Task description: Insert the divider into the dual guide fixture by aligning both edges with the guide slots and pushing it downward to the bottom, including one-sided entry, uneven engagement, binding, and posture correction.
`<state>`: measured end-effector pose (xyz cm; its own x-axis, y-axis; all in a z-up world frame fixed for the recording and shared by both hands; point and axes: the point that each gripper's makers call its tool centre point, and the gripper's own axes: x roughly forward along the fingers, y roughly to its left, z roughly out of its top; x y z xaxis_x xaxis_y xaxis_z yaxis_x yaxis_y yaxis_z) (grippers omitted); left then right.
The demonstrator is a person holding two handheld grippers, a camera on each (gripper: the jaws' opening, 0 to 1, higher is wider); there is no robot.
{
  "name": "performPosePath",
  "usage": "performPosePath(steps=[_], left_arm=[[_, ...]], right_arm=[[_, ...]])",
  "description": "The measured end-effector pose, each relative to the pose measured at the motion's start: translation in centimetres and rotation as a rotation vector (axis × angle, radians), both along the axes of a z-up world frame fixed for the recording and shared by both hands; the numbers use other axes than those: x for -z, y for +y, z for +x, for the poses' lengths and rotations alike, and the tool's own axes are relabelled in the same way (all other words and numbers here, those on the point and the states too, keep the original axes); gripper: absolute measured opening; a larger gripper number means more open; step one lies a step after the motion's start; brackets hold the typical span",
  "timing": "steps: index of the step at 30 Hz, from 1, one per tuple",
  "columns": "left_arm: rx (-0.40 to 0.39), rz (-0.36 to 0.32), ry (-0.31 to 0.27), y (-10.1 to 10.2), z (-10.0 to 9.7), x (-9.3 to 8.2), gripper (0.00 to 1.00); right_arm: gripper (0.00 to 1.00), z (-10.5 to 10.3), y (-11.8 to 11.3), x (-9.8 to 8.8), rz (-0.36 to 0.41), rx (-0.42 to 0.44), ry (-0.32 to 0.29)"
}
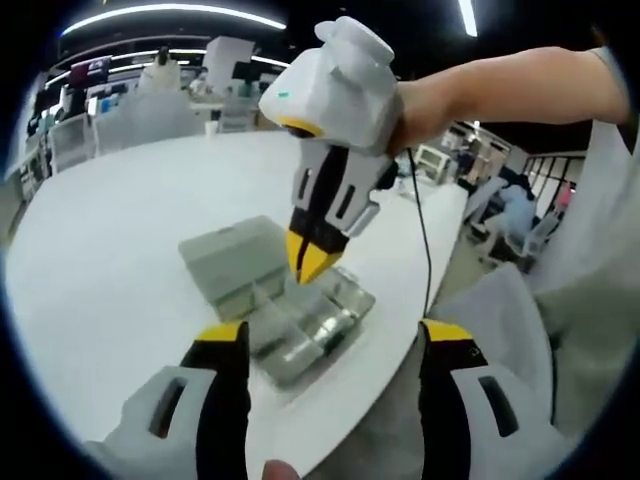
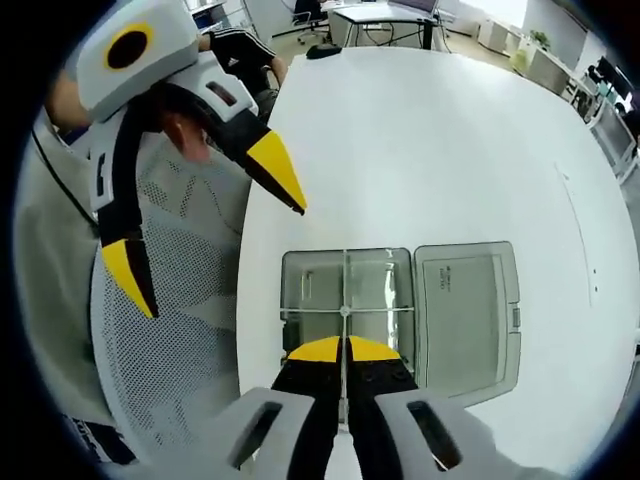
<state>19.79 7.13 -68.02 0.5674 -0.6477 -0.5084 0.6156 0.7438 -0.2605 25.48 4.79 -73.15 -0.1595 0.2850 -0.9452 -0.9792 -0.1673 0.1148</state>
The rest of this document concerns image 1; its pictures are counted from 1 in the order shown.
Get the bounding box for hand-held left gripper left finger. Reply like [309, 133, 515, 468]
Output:
[82, 321, 251, 480]

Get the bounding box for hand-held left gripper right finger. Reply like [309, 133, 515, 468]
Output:
[418, 318, 571, 480]

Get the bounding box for clear grey guide fixture box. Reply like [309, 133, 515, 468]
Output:
[178, 214, 377, 389]

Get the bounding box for person's right hand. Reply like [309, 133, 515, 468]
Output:
[388, 75, 455, 156]

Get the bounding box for person's left hand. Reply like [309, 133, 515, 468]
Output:
[263, 458, 302, 480]

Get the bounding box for white open storage box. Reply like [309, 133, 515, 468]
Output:
[416, 143, 452, 187]

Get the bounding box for grey mesh office chair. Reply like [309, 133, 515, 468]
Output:
[429, 264, 556, 436]

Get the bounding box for straight ceiling light strip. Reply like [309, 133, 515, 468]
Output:
[457, 0, 480, 38]

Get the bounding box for grey desk partition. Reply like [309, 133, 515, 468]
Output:
[92, 92, 199, 156]

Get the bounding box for curved ceiling light strip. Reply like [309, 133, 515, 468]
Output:
[60, 3, 290, 37]

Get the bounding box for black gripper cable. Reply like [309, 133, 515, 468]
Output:
[405, 148, 435, 321]

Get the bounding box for red wall display screen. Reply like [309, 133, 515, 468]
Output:
[69, 57, 112, 89]

